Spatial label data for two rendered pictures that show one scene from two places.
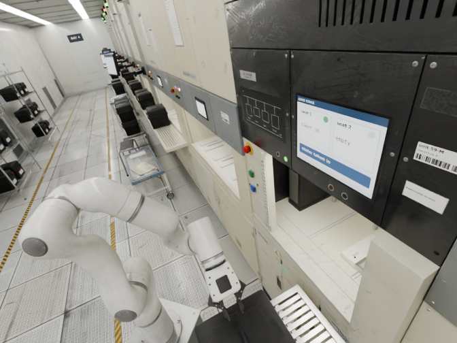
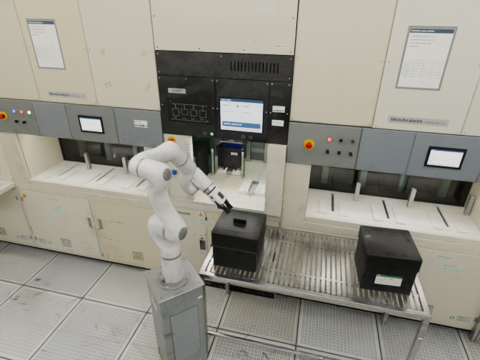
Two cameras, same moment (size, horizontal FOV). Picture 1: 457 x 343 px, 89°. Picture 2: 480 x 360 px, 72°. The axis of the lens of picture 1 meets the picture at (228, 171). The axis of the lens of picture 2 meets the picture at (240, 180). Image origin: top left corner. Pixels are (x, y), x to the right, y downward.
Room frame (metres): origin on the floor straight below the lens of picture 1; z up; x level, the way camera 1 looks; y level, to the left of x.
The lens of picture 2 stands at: (-0.59, 1.45, 2.19)
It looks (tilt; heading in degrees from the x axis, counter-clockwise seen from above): 28 degrees down; 303
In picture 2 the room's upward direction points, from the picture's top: 1 degrees clockwise
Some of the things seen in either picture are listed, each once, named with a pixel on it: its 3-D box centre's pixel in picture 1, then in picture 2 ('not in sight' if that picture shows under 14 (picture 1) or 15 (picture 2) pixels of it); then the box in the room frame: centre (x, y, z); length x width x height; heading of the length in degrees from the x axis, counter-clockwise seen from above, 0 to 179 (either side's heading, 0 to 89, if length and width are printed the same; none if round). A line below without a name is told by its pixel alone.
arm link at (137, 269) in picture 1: (138, 288); (164, 234); (0.58, 0.44, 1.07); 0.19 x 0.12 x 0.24; 4
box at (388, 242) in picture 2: not in sight; (384, 258); (-0.48, -0.28, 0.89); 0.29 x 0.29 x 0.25; 24
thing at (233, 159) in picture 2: not in sight; (231, 150); (0.98, -0.80, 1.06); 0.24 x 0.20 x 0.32; 20
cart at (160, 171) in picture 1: (148, 175); not in sight; (2.91, 1.14, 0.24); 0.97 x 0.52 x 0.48; 22
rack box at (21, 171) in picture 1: (11, 171); not in sight; (3.81, 3.73, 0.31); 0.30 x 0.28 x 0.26; 18
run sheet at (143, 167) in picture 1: (142, 167); not in sight; (2.73, 1.10, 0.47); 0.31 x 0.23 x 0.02; 41
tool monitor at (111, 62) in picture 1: (124, 66); not in sight; (3.74, 1.17, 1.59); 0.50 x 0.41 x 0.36; 110
